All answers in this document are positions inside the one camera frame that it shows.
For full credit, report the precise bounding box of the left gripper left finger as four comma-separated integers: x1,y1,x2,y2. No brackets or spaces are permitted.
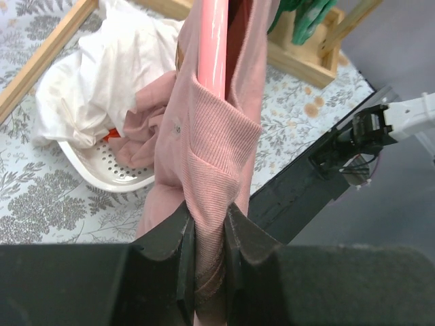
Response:
1,204,195,325

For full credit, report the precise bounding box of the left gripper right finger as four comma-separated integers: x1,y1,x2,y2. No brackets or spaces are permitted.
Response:
224,205,434,325

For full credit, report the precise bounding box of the pink t shirt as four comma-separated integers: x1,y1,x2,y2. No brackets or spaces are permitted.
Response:
110,1,279,325

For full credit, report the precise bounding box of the pink hanger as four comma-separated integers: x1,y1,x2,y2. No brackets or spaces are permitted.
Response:
198,0,229,99

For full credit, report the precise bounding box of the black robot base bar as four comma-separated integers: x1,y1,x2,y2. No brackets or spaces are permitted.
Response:
247,128,371,245

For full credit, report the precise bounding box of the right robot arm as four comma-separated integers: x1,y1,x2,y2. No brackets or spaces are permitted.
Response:
351,93,434,156

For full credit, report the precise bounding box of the light green tie-dye shirt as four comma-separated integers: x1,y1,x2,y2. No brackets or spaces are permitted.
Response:
267,0,337,46

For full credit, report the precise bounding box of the white laundry basket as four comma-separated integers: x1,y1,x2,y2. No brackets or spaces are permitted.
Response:
58,140,154,193

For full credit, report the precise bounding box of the floral table mat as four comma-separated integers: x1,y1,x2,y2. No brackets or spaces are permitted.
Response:
1,1,373,243

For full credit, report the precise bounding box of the orange patterned garment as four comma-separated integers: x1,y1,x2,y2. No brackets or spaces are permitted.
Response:
103,128,121,142

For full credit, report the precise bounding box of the white garment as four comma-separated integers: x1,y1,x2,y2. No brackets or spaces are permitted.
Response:
32,1,183,148

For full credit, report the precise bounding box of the left wooden clothes rack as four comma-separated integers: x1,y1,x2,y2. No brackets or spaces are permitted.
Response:
1,0,193,122

